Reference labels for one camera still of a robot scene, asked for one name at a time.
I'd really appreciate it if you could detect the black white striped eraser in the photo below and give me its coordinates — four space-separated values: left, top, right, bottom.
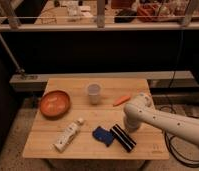
110 124 136 153

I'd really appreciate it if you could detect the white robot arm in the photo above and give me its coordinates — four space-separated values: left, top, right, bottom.
123 93 199 146

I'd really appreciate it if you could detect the clear plastic cup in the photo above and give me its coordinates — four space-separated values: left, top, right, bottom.
87 83 101 105

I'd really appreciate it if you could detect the orange carrot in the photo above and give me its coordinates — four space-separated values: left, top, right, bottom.
113 95 131 106

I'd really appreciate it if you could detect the orange bowl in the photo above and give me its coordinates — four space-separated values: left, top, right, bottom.
39 90 71 118

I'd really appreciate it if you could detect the blue crumpled cloth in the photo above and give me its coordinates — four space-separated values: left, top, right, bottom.
92 126 114 147

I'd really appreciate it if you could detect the white tube bottle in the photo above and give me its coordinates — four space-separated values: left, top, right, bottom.
53 118 84 153

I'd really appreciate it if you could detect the black object on shelf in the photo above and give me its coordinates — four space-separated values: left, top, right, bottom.
114 9 137 23

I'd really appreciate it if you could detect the diagonal metal strut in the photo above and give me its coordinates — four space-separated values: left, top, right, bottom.
0 33 25 77

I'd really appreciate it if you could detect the red basket on shelf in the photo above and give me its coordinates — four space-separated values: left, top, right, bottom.
137 3 166 22

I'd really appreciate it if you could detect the grey metal rail beam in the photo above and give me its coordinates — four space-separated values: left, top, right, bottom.
9 71 197 92

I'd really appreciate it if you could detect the upper metal frame shelf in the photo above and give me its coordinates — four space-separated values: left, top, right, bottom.
0 0 199 31

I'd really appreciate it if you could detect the black floor cable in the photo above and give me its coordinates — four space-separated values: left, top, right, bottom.
158 105 199 169

